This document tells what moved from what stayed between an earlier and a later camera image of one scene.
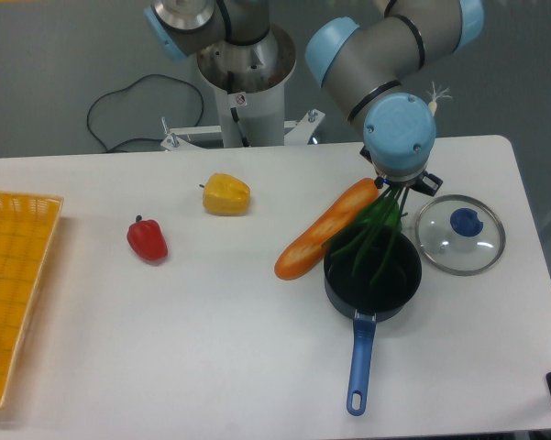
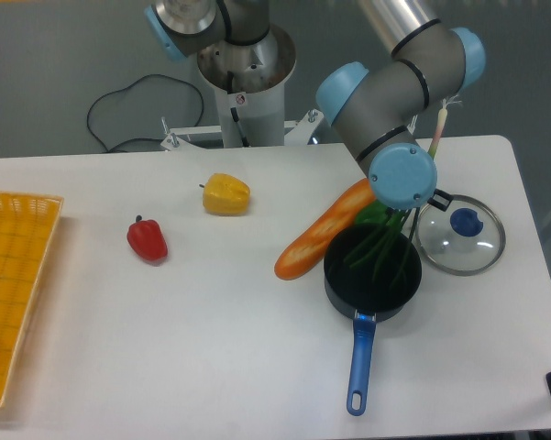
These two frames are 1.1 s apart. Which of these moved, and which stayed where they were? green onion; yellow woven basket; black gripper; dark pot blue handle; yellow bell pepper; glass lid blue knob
Moved: green onion; black gripper
Stayed: yellow woven basket; dark pot blue handle; glass lid blue knob; yellow bell pepper
